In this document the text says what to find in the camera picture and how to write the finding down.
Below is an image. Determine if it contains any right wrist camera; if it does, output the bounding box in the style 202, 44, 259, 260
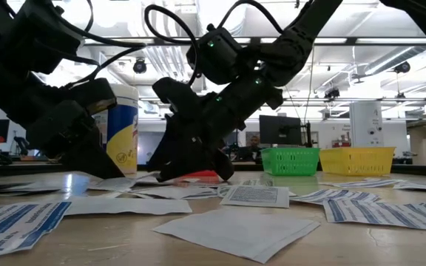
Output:
152, 76, 203, 112

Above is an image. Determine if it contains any yellow plastic basket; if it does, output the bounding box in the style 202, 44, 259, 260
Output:
319, 146, 397, 177

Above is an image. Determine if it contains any black ceiling camera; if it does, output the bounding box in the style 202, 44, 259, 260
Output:
393, 61, 412, 75
132, 58, 148, 75
323, 87, 342, 100

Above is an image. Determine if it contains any green plastic basket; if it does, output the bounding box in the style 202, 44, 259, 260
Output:
260, 146, 321, 177

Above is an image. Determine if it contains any person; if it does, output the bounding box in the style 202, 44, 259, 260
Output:
240, 134, 264, 163

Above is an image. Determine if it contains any plain white bandage wrapper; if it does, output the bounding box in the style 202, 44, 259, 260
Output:
64, 197, 193, 216

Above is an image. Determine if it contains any black computer monitor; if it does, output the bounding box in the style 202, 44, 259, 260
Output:
259, 115, 302, 146

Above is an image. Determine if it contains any white gauze pad packet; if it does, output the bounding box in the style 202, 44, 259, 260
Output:
129, 185, 218, 201
152, 208, 321, 265

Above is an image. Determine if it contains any white column panel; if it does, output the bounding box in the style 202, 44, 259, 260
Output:
349, 101, 385, 149

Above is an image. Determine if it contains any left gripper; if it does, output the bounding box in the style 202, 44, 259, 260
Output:
24, 98, 126, 181

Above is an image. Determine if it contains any small green print bandage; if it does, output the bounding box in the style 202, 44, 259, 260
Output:
240, 179, 275, 188

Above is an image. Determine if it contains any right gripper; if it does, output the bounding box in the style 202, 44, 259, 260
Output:
148, 75, 285, 183

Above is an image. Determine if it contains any red plastic basket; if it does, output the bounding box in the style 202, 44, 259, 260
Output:
175, 169, 222, 185

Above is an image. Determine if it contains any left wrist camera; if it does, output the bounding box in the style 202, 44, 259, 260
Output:
64, 78, 118, 115

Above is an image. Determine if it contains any wipes canister with white lid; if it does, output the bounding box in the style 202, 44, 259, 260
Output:
92, 83, 140, 177

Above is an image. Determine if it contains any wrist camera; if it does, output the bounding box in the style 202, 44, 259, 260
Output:
64, 78, 118, 115
152, 76, 203, 112

